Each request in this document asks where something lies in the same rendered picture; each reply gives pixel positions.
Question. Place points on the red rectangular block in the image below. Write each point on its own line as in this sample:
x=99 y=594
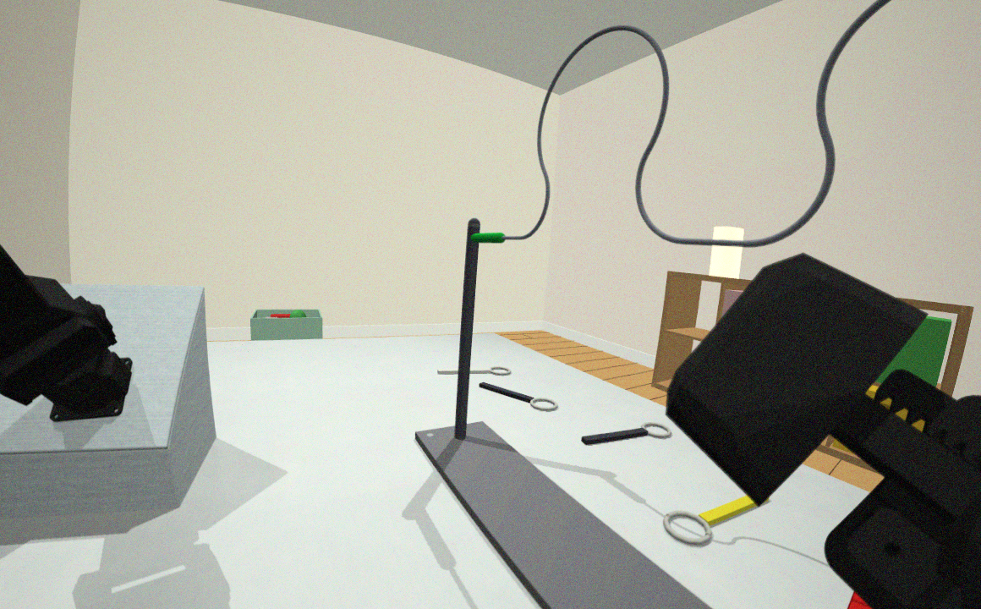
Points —
x=857 y=603

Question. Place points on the grey loop with dark grey handle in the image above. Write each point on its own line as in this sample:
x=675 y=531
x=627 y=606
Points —
x=518 y=396
x=621 y=435

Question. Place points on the pale grey loop with straight handle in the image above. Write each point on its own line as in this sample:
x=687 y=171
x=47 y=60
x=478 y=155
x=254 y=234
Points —
x=476 y=370

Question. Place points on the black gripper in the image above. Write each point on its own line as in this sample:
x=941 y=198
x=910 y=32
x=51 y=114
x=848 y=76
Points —
x=788 y=364

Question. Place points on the grey loop with yellow handle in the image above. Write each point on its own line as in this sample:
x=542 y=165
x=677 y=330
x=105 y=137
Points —
x=709 y=518

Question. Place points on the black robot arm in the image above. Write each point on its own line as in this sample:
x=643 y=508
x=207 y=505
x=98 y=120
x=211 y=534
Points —
x=57 y=346

